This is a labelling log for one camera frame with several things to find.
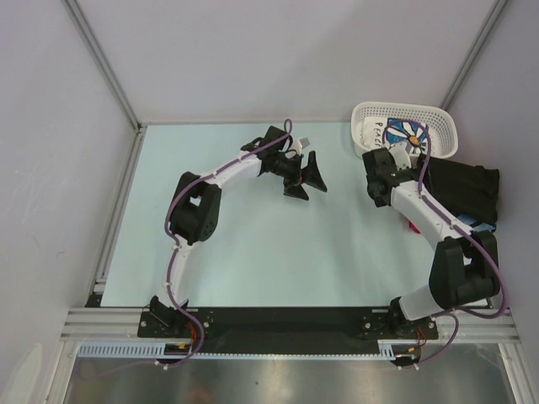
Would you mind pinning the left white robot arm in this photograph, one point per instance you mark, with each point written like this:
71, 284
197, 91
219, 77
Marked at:
193, 214

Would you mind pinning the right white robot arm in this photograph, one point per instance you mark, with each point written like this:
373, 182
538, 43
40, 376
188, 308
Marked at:
465, 264

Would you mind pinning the white daisy print t-shirt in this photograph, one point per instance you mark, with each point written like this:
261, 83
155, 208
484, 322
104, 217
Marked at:
381, 132

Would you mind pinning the black printed t-shirt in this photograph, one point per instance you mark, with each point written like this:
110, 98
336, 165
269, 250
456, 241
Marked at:
476, 225
463, 189

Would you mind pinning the folded black printed t-shirt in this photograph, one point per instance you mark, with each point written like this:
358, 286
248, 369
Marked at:
476, 225

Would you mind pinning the aluminium corner post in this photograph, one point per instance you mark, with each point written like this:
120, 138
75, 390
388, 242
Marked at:
489, 25
95, 50

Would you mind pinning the white plastic basket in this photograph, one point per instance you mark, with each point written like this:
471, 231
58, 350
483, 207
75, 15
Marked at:
442, 136

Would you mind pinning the aluminium frame rail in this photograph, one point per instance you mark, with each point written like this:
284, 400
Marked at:
121, 324

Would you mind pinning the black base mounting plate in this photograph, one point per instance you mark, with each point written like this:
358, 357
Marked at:
285, 330

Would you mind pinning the right aluminium corner post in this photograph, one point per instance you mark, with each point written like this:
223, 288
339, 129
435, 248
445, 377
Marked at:
489, 25

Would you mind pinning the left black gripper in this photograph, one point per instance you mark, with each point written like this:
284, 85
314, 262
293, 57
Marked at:
309, 174

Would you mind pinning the folded red t-shirt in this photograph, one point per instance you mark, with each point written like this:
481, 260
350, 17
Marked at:
413, 227

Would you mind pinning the left aluminium corner post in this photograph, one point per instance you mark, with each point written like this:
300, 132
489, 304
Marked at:
95, 50

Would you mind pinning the white slotted cable duct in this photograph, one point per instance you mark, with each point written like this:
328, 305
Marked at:
160, 351

